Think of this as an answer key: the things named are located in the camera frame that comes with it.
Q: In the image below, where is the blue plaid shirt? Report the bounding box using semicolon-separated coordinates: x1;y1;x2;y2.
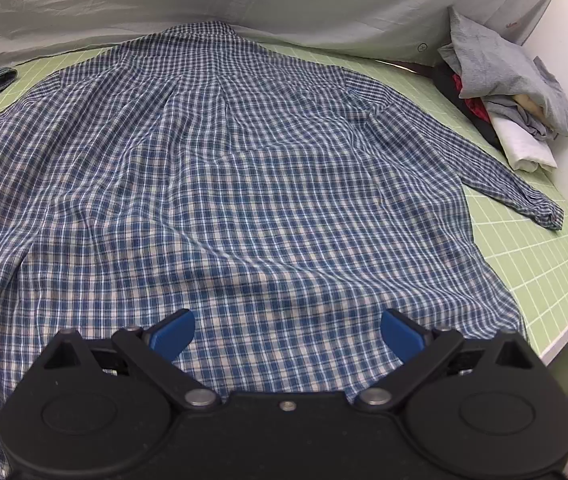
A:
0;21;565;461

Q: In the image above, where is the green grid mat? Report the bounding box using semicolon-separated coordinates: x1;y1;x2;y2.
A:
0;42;568;368

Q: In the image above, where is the beige garment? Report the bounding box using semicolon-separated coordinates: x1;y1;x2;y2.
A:
513;91;548;117

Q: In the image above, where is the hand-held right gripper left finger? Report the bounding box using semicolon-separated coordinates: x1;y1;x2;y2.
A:
31;308;222;411

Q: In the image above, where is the red garment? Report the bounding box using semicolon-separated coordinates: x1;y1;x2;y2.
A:
453;72;493;124

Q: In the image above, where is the black garment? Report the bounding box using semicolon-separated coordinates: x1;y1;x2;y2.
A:
431;62;507;153

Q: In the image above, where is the light grey t-shirt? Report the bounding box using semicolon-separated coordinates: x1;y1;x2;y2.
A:
438;6;568;137

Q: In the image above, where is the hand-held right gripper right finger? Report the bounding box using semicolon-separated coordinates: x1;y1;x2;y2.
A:
354;308;548;411

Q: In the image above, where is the carrot-printed pale sheet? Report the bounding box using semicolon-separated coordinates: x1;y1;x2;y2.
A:
0;0;562;68

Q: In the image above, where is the folded white cloth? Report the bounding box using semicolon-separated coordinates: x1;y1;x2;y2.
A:
491;112;558;173

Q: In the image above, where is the crumpled grey garment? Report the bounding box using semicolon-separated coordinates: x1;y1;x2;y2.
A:
484;94;561;142

